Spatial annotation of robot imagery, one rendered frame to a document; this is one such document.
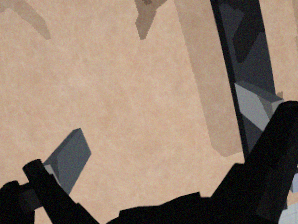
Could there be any dark grey long bar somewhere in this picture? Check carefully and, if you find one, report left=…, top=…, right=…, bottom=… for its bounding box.
left=210, top=0, right=276, bottom=160

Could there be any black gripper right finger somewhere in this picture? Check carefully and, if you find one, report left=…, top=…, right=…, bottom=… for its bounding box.
left=184, top=81, right=298, bottom=224

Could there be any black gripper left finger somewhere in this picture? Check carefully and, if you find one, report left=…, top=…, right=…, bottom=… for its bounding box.
left=0, top=128, right=99, bottom=224

